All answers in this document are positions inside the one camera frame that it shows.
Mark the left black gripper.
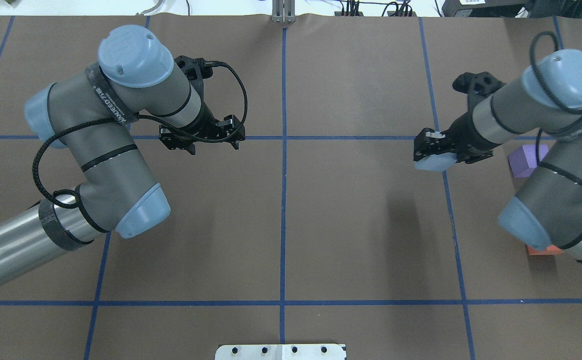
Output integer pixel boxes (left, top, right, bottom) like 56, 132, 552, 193
159, 114, 246, 155

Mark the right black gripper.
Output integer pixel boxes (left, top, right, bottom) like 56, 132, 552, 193
413, 117, 494, 164

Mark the light blue foam block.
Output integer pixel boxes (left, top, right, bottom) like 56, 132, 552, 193
414, 152, 457, 173

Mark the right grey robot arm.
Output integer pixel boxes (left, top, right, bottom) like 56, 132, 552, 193
413, 48, 582, 265

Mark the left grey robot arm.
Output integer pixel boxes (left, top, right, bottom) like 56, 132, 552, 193
0, 24, 246, 286

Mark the purple foam block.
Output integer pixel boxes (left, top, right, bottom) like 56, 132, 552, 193
506, 145, 538, 179

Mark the orange foam block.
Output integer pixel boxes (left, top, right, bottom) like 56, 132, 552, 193
526, 244, 564, 256

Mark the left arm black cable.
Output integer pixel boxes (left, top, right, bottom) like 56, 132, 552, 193
32, 60, 248, 211

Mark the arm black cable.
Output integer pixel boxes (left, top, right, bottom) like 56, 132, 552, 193
529, 31, 582, 166
32, 60, 248, 211

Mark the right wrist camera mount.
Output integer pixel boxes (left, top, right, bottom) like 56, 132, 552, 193
452, 71, 505, 97

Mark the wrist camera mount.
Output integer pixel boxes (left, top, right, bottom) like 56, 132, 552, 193
174, 55, 213, 82
452, 71, 505, 97

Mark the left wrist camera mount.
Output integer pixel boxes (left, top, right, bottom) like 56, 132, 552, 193
174, 55, 213, 82

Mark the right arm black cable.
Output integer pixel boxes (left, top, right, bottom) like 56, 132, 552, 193
529, 31, 582, 166

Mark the white metal mount base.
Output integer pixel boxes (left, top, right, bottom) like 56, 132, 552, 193
214, 343, 347, 360

